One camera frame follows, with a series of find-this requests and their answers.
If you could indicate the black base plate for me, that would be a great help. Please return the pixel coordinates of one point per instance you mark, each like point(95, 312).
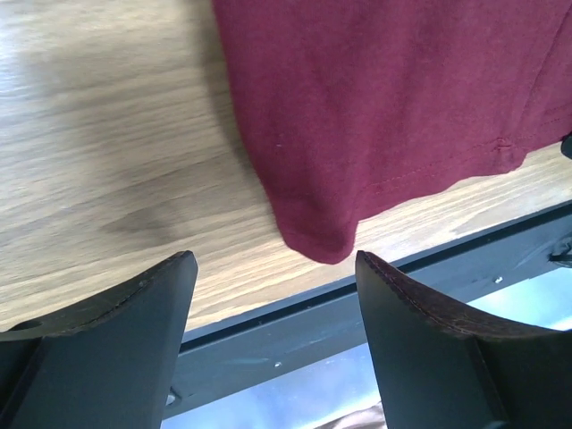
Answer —
point(304, 359)

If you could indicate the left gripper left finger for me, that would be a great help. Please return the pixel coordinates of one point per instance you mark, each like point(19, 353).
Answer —
point(104, 362)

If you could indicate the maroon t shirt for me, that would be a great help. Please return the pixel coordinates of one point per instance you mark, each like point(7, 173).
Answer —
point(349, 108)

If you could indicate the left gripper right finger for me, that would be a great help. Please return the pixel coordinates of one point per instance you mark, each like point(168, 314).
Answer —
point(440, 363)

